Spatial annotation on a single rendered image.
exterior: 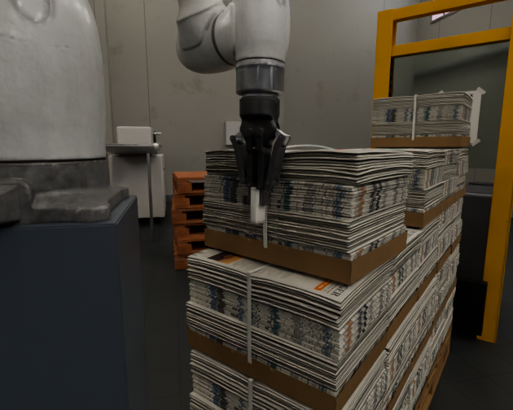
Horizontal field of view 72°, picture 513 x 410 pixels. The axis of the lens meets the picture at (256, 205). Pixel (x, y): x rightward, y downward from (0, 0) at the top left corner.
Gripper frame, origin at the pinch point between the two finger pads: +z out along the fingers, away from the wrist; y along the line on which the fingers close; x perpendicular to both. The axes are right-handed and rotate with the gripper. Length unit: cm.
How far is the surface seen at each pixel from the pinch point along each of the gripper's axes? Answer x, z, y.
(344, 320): 0.0, 18.0, -18.8
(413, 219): -55, 9, -16
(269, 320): 2.2, 21.6, -4.9
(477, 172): -677, 22, 24
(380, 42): -165, -75, 35
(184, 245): -145, 72, 188
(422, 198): -55, 3, -18
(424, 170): -54, -6, -18
